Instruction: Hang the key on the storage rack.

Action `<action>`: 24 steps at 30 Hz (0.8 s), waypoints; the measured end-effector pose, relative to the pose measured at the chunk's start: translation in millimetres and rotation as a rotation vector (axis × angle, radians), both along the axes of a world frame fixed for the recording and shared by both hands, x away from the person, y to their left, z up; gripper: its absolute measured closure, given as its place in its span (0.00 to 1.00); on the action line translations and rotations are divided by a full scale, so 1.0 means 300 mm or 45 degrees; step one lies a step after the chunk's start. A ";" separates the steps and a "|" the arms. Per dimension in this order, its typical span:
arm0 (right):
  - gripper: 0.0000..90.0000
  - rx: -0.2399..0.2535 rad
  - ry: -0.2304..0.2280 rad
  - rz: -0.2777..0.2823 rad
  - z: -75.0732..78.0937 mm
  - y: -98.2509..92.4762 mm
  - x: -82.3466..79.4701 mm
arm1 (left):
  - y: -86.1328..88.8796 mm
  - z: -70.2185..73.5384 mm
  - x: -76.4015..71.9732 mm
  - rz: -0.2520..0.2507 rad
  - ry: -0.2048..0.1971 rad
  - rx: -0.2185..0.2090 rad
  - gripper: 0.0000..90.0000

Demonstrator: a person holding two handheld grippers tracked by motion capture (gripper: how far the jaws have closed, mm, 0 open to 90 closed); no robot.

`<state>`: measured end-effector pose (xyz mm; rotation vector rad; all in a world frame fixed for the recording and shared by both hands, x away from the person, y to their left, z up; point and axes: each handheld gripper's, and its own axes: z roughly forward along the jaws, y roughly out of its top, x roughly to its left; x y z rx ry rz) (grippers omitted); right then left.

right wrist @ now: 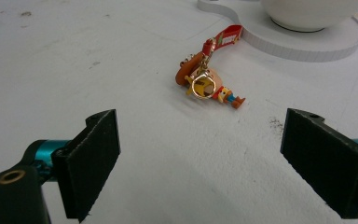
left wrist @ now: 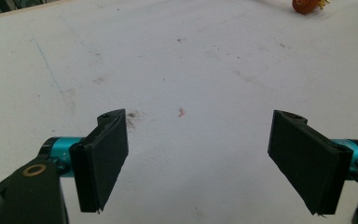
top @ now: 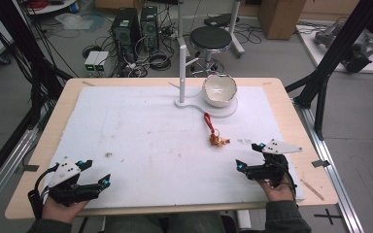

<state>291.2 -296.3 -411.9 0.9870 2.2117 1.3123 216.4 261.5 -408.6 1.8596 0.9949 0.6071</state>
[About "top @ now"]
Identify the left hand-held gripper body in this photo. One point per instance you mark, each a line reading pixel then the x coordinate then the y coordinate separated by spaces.
pixel 65 189

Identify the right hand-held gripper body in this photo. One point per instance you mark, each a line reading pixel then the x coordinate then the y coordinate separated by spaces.
pixel 272 171

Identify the person's left hand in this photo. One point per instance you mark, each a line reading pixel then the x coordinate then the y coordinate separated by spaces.
pixel 60 212

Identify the person's right hand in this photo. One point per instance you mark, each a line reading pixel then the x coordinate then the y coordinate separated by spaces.
pixel 280 194

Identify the grey tape piece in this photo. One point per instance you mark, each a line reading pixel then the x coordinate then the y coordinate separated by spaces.
pixel 30 168
pixel 320 163

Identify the thin wooden stick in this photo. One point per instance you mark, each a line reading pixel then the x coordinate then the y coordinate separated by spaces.
pixel 312 190

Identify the white foam mat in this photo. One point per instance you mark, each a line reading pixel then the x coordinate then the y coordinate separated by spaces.
pixel 142 145

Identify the white cracked-edge bowl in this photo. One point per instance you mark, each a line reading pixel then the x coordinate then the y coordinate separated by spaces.
pixel 219 92

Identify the person's legs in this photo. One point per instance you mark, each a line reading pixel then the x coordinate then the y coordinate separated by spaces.
pixel 162 224

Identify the white power supply unit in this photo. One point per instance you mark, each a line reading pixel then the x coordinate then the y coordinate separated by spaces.
pixel 102 61
pixel 90 61

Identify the white hook stand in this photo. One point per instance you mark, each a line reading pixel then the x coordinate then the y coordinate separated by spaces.
pixel 182 71

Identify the white platform board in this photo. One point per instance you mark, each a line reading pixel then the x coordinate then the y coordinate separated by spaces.
pixel 314 48

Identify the black round stool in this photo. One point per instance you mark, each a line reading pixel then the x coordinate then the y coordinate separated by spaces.
pixel 211 38

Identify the brown cardboard box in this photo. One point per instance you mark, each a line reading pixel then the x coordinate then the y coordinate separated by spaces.
pixel 280 19

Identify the black flat case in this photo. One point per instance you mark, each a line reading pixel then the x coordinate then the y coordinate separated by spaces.
pixel 220 20

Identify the large black computer tower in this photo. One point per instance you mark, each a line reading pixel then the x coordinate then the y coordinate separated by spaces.
pixel 125 30

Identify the grey robot device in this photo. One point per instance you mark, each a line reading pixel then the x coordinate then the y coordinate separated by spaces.
pixel 357 47

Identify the clear plastic bag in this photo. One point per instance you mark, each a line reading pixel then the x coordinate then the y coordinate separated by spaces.
pixel 76 21

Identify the narrow black computer tower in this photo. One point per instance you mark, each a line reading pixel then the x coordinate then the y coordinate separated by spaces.
pixel 149 27

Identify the round white table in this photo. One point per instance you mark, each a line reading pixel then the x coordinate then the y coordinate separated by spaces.
pixel 53 7

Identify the aluminium rail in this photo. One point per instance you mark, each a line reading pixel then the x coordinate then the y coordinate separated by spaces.
pixel 330 168
pixel 6 165

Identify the black metal frame strut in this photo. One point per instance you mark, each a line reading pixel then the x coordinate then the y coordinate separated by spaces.
pixel 332 55

